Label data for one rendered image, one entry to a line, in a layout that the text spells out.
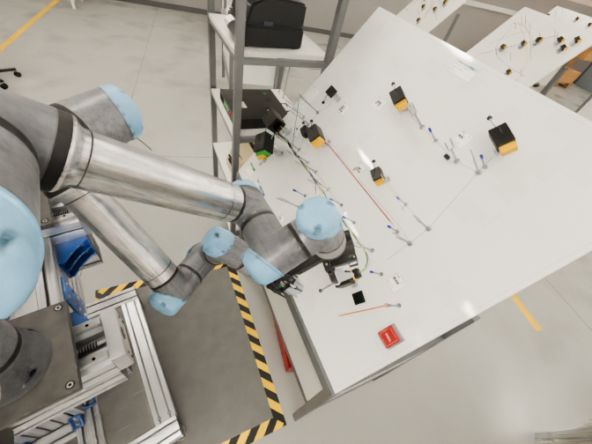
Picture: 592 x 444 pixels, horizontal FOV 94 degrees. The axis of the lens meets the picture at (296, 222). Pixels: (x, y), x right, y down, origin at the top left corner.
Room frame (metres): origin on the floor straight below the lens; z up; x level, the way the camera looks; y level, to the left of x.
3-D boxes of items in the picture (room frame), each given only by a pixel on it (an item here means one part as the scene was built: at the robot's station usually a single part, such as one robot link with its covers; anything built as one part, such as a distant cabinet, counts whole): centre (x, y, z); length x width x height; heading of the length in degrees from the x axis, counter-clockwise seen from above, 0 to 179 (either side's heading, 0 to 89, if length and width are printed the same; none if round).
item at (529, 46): (4.64, -2.15, 0.83); 1.18 x 0.72 x 1.65; 27
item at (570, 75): (10.24, -6.02, 0.52); 1.21 x 0.80 x 1.04; 117
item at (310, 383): (0.53, -0.13, 0.60); 0.55 x 0.03 x 0.39; 35
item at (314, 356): (0.74, 0.04, 0.83); 1.18 x 0.06 x 0.06; 35
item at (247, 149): (1.50, 0.39, 0.76); 0.30 x 0.21 x 0.20; 129
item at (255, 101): (1.54, 0.43, 1.09); 0.35 x 0.33 x 0.07; 35
